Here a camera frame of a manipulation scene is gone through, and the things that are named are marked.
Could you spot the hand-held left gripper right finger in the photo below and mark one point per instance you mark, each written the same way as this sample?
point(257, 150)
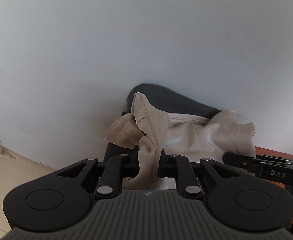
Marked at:
point(165, 170)

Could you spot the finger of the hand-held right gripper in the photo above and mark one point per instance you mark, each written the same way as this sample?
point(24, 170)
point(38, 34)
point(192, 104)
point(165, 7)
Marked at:
point(239, 161)

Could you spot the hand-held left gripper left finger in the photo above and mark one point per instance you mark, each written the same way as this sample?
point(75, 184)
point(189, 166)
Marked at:
point(129, 162)

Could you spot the cream button shirt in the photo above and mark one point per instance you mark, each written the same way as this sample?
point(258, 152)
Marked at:
point(194, 137)

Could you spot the folded dark grey pants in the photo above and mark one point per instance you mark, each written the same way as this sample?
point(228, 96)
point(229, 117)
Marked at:
point(166, 97)

